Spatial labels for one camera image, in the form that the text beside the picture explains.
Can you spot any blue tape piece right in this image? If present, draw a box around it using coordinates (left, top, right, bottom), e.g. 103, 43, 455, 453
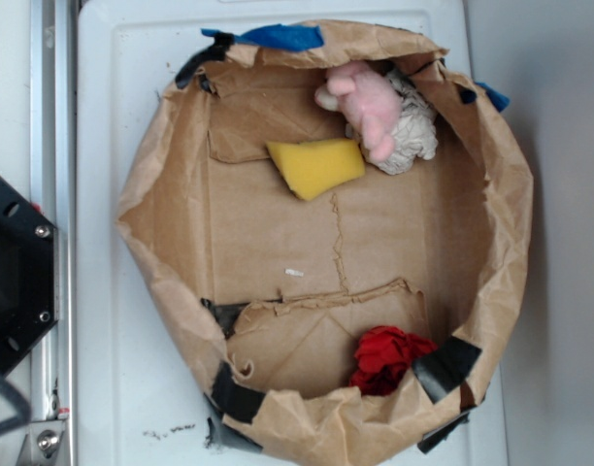
476, 82, 511, 113

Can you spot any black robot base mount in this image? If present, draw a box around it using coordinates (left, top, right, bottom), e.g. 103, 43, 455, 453
0, 177, 57, 376

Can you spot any small white paper scrap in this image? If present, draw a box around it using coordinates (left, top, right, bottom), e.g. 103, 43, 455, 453
284, 268, 305, 278

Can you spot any black tape piece bottom left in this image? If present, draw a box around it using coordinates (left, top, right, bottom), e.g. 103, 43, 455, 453
205, 362, 266, 453

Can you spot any black tape piece top left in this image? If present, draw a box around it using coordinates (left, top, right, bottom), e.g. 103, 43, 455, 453
174, 31, 236, 89

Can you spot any white plastic tray table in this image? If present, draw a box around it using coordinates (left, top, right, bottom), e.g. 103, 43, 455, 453
74, 0, 511, 466

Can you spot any aluminium rail frame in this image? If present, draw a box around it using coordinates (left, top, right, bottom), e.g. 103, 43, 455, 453
16, 1, 81, 465

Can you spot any crumpled red paper ball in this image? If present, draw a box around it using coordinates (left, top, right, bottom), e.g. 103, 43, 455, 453
348, 326, 438, 396

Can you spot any pink plush toy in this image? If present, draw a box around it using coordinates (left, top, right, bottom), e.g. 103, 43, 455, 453
314, 61, 403, 162

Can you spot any black tape piece bottom right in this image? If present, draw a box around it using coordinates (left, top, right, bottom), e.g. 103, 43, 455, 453
412, 336, 482, 404

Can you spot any crumpled white paper ball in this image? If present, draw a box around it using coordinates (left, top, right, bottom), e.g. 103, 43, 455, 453
365, 67, 438, 175

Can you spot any black tape piece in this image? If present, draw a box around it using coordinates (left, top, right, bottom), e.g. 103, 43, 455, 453
205, 362, 266, 453
174, 31, 236, 89
412, 336, 482, 404

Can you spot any brown paper bag tray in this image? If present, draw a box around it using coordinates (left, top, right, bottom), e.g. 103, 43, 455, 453
116, 20, 533, 465

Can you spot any blue tape piece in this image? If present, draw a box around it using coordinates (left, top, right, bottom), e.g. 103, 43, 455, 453
476, 82, 511, 113
201, 24, 325, 52

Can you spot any black cable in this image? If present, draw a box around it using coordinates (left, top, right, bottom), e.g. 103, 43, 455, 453
0, 368, 32, 444

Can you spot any blue tape piece top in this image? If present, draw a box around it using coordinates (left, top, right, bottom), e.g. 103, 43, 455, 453
201, 24, 325, 52

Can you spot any yellow green sponge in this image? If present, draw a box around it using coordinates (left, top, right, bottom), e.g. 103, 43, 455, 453
266, 138, 366, 201

